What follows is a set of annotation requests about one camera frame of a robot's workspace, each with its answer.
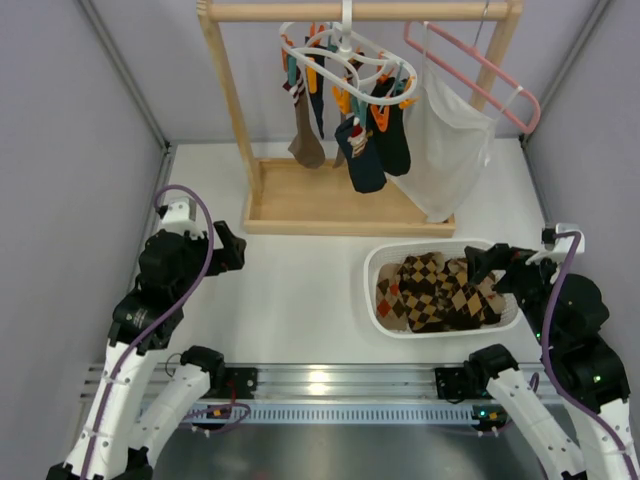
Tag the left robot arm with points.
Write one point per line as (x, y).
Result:
(122, 439)

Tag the aluminium mounting rail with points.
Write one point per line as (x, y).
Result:
(346, 383)

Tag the white mesh laundry bag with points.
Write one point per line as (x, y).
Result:
(449, 144)

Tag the white plastic laundry basket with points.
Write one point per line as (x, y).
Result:
(396, 253)

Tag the brown striped-cuff sock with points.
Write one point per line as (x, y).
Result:
(305, 146)

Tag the wooden clothes rack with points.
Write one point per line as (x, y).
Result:
(286, 198)

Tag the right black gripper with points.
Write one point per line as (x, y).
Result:
(503, 263)

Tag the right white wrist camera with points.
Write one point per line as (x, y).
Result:
(557, 240)

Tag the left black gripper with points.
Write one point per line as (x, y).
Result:
(220, 251)

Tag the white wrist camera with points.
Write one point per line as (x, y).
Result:
(179, 217)
(557, 240)

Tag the argyle patterned socks pile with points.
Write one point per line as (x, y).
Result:
(430, 293)

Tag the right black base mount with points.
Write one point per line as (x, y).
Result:
(457, 384)

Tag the white slotted cable duct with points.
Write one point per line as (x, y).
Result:
(347, 414)

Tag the dark navy sock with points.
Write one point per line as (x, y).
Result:
(392, 146)

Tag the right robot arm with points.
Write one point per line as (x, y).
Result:
(565, 311)

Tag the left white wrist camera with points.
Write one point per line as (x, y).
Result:
(179, 217)

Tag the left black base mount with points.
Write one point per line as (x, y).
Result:
(237, 383)

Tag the white plastic clip hanger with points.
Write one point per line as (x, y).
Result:
(351, 61)

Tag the black sock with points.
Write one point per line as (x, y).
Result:
(317, 103)

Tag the orange clothes peg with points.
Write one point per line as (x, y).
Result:
(407, 103)
(343, 99)
(312, 75)
(381, 116)

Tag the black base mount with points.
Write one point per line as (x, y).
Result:
(237, 383)
(457, 384)

